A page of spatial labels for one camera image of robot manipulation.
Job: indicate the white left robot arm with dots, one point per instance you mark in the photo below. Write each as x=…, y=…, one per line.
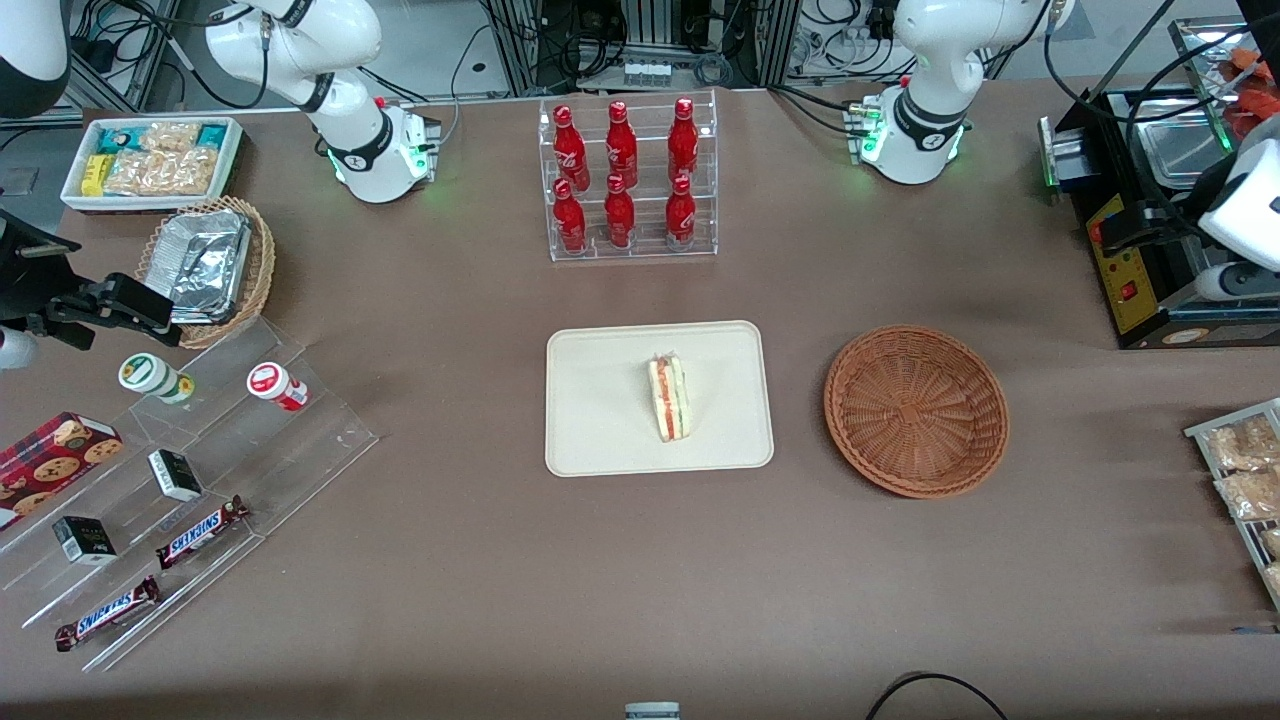
x=920, y=120

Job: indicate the red cola bottle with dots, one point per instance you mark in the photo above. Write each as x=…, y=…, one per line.
x=570, y=150
x=683, y=145
x=569, y=222
x=619, y=218
x=621, y=148
x=680, y=218

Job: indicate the steel pan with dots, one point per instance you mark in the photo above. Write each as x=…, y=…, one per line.
x=1180, y=152

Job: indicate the red cookie box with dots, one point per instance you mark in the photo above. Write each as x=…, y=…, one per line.
x=50, y=465

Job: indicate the light wicker basket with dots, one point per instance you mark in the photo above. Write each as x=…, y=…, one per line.
x=258, y=270

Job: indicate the clear acrylic stepped display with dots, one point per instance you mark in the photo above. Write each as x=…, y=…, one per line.
x=290, y=460

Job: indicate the clear glass machine lid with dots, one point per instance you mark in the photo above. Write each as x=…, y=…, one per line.
x=1200, y=60

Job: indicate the orange sausage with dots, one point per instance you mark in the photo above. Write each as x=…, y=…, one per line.
x=1252, y=65

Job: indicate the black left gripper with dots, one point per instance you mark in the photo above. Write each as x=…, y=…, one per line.
x=1170, y=216

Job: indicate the grey object at table edge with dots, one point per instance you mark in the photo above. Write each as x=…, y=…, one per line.
x=652, y=712

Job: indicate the black hot dog machine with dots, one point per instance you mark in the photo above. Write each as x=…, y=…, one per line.
x=1135, y=310

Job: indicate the beige rectangular tray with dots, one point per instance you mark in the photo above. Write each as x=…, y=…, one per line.
x=600, y=400

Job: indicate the snickers bar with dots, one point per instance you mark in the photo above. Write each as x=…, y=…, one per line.
x=105, y=613
x=200, y=532

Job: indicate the red sausage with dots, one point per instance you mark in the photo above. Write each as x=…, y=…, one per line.
x=1248, y=118

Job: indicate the white power strip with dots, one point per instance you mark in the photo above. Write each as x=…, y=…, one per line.
x=645, y=73

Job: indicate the small clear cracker bag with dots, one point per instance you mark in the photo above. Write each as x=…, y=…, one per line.
x=170, y=137

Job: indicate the red lid cup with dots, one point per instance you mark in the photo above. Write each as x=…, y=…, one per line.
x=272, y=384

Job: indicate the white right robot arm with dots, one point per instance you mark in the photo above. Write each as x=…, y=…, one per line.
x=350, y=130

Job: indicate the teal snack pack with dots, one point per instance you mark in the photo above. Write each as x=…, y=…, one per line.
x=118, y=140
x=212, y=135

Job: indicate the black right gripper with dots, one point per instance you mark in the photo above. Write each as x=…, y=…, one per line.
x=22, y=281

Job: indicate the white snack bin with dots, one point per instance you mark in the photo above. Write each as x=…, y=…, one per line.
x=70, y=200

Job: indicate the green lid cup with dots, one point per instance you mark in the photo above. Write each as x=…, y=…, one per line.
x=148, y=375

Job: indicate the aluminium foil container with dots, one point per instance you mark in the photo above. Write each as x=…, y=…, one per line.
x=205, y=265

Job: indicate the clear acrylic bottle rack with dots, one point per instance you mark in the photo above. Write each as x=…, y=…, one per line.
x=645, y=225

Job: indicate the triangular sandwich wedge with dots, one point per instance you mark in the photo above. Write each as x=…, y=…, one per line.
x=668, y=400

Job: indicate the brown wicker basket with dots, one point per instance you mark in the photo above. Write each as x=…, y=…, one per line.
x=915, y=415

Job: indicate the large clear cracker bag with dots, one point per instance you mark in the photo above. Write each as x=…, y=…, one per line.
x=160, y=172

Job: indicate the small black box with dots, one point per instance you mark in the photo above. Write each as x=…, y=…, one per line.
x=175, y=475
x=83, y=540

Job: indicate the yellow snack pack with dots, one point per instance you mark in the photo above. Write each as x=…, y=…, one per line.
x=95, y=175

